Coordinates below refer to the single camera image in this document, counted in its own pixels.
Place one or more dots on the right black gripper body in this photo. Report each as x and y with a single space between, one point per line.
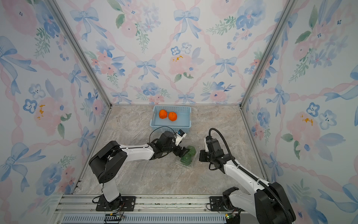
203 156

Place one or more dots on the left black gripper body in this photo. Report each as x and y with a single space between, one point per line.
175 150

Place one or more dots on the green orange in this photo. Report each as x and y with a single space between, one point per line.
191 152
187 161

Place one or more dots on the clear container of green fruit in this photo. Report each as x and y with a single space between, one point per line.
195 158

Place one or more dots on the light blue plastic basket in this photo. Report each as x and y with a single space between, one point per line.
182 122

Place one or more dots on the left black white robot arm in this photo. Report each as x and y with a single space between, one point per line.
106 163

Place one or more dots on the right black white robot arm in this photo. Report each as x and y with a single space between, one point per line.
266 201

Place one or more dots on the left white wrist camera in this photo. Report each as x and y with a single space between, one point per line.
179 136

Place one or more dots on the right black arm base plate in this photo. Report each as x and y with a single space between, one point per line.
221 204

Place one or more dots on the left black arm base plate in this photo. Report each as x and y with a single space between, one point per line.
121 203

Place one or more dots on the right aluminium corner post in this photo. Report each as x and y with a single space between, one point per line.
286 13

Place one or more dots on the aluminium corner post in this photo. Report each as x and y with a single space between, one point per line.
286 13
59 17

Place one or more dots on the aluminium mounting rail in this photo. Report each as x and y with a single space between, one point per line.
149 209

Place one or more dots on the left aluminium corner post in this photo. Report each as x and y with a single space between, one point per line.
59 17

